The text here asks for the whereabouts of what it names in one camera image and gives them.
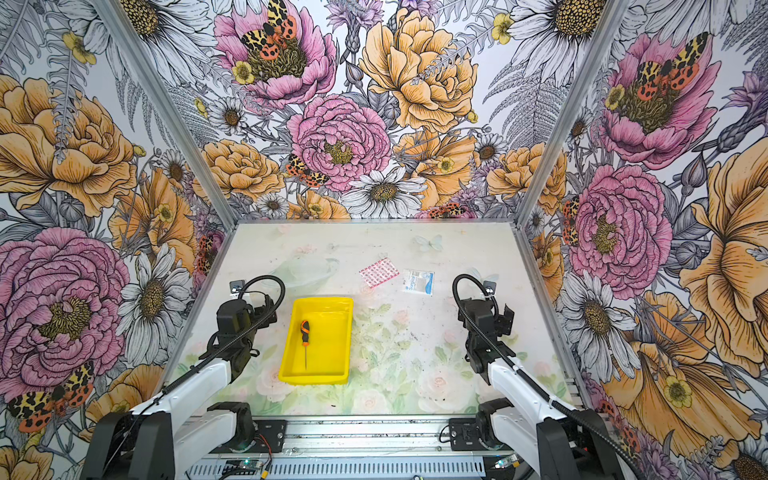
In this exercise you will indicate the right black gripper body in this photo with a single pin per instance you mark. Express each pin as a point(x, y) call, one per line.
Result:
point(502, 325)

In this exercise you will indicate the orange black handled screwdriver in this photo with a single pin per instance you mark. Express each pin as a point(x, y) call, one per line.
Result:
point(305, 330)

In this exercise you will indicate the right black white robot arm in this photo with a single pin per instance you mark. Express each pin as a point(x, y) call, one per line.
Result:
point(554, 438)

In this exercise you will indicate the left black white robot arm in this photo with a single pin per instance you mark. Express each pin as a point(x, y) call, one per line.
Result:
point(164, 436)

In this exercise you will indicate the yellow plastic bin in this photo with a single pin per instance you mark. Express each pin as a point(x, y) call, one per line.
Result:
point(331, 321)

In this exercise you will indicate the white blue plastic packet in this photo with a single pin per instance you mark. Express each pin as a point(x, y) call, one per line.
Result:
point(418, 282)

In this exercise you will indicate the pink patterned packet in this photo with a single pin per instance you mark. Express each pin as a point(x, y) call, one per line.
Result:
point(379, 273)

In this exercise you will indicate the green circuit board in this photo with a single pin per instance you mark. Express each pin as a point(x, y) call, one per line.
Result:
point(253, 468)

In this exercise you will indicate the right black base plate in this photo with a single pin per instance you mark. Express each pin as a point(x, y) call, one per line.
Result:
point(464, 435)

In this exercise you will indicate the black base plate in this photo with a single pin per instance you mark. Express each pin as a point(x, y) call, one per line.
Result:
point(268, 437)
point(464, 435)

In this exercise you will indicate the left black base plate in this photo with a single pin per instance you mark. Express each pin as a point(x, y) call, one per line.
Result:
point(268, 437)

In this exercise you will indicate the aluminium frame rail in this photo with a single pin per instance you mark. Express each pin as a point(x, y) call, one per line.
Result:
point(370, 447)

